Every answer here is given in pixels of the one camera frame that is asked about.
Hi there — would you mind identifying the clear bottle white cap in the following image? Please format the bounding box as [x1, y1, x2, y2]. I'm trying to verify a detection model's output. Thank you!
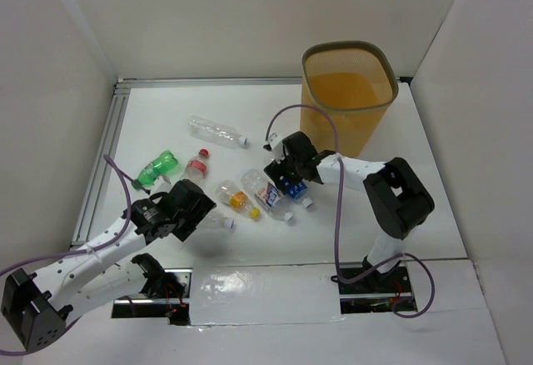
[187, 116, 248, 148]
[197, 209, 235, 230]

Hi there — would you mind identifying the clear bottle blue label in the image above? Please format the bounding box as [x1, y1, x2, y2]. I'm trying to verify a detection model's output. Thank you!
[280, 177, 314, 210]

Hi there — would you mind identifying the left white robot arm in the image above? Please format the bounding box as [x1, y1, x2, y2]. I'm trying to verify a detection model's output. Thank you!
[1, 179, 216, 355]

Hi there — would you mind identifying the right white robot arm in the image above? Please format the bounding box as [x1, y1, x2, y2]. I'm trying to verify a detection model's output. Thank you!
[263, 132, 435, 292]

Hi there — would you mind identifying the orange mesh waste bin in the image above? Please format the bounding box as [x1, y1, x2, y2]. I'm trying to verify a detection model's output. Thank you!
[301, 41, 398, 158]

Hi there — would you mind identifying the clear bottle red label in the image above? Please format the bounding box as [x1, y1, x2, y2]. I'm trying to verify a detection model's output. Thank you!
[179, 148, 209, 187]

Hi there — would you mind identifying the clear bottle orange label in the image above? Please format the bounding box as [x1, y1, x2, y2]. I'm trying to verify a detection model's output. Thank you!
[216, 180, 261, 221]

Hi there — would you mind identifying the green plastic bottle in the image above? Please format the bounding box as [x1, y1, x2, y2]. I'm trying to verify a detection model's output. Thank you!
[132, 150, 179, 191]

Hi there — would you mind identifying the clear bottle red-blue label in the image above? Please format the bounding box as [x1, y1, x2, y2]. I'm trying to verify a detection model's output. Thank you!
[241, 168, 293, 223]

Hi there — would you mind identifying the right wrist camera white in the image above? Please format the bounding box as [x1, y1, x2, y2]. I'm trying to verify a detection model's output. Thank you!
[263, 132, 285, 162]

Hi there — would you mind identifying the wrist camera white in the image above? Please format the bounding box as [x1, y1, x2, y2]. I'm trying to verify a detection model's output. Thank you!
[263, 132, 285, 162]
[149, 180, 172, 202]

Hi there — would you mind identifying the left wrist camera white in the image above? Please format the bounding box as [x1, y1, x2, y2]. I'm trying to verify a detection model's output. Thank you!
[149, 180, 172, 202]

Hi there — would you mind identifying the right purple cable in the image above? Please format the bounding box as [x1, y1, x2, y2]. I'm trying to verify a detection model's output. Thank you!
[266, 104, 436, 319]

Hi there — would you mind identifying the purple cable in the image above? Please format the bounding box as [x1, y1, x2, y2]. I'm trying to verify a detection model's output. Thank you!
[266, 104, 436, 319]
[0, 154, 145, 356]

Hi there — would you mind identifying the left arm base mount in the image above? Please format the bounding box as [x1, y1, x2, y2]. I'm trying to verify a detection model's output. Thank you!
[111, 268, 192, 327]

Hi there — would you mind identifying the aluminium frame rail back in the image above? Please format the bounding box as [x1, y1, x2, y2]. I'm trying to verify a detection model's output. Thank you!
[115, 77, 302, 90]

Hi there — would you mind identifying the aluminium frame rail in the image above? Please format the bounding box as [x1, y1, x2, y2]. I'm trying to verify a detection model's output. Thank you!
[115, 77, 302, 90]
[71, 82, 130, 248]

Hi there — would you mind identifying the aluminium frame rail left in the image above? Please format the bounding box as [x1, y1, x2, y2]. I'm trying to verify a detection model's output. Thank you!
[71, 82, 130, 248]

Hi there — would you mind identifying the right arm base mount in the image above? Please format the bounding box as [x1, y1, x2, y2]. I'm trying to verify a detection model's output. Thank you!
[330, 264, 417, 315]

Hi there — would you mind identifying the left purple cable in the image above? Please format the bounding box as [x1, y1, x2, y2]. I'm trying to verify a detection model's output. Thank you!
[0, 154, 145, 356]

